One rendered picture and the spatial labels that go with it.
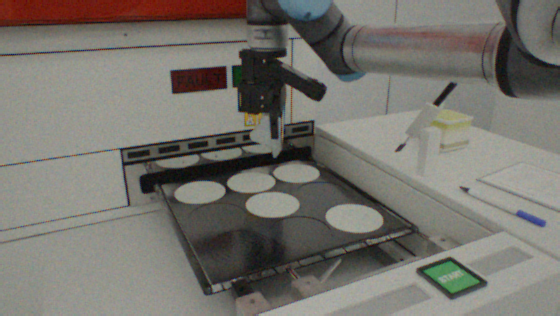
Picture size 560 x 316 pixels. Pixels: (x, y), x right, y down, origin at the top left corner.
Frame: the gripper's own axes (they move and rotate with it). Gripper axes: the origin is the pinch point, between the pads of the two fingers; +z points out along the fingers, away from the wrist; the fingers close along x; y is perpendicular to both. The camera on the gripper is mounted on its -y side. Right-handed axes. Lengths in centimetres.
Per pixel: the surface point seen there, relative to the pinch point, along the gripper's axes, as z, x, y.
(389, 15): -14, -226, -34
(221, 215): 7.3, 14.5, 7.8
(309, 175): 7.2, -5.4, -5.7
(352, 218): 7.2, 11.6, -15.1
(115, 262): 15.2, 21.0, 26.0
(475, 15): -13, -273, -100
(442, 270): 0.8, 33.6, -25.7
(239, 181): 7.2, 0.2, 8.3
